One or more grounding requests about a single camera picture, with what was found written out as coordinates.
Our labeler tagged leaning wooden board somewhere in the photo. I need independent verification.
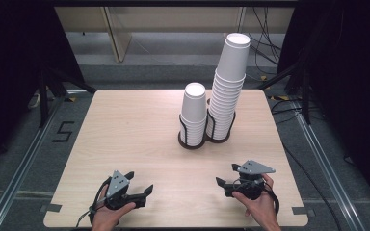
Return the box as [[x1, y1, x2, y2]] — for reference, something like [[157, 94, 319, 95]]
[[100, 6, 133, 64]]

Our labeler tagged hand-held gripper cable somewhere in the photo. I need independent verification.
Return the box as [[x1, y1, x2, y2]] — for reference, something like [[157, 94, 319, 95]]
[[263, 186, 280, 216], [75, 176, 114, 228]]

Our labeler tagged person's left hand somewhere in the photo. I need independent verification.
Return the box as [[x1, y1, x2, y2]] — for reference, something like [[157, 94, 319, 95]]
[[91, 201, 137, 231]]

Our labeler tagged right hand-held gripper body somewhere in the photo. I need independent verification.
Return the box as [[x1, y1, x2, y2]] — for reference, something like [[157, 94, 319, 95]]
[[224, 159, 277, 201]]

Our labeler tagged dark curtain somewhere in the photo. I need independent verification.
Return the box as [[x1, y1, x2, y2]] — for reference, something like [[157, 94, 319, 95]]
[[277, 0, 370, 219], [0, 0, 85, 167]]

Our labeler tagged black metal stand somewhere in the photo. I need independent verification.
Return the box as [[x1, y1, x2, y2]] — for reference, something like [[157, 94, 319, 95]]
[[38, 64, 97, 129], [256, 57, 312, 126]]

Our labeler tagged black wire double cup holder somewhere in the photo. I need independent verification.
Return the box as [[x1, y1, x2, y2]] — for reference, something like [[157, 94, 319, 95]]
[[177, 108, 237, 151]]

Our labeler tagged bundle of black cables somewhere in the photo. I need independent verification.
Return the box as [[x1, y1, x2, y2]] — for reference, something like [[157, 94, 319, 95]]
[[240, 6, 283, 66]]

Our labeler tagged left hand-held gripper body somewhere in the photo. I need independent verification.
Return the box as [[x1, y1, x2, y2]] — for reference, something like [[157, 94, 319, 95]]
[[103, 169, 147, 212]]

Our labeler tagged aluminium floor rail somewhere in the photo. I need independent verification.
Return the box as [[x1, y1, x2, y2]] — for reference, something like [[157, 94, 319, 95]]
[[0, 92, 78, 231], [290, 102, 370, 231]]

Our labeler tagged left hand-held gripper cable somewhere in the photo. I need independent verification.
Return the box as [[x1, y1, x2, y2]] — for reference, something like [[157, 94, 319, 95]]
[[75, 176, 114, 228]]

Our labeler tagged black floor cable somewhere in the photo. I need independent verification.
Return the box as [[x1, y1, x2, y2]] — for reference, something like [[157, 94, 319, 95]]
[[269, 97, 343, 231]]

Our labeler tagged black tape strip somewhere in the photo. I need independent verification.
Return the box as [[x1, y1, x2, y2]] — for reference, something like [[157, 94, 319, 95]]
[[40, 203, 63, 214], [292, 206, 316, 217]]

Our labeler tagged tall stack of white cups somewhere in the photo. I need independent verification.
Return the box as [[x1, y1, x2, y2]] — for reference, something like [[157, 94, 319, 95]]
[[205, 32, 251, 141]]

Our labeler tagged right hand-held gripper cable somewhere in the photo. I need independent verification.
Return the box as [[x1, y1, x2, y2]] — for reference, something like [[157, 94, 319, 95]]
[[263, 186, 280, 216]]

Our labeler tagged short stack of white cups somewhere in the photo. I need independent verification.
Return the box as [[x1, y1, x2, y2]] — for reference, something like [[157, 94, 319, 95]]
[[179, 82, 208, 148]]

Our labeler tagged person's right hand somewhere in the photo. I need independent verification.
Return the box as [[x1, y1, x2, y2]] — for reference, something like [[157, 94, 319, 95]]
[[231, 173, 282, 231]]

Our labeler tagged black metal beam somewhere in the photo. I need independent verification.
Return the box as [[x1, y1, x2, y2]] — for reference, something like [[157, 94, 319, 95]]
[[51, 0, 300, 8]]

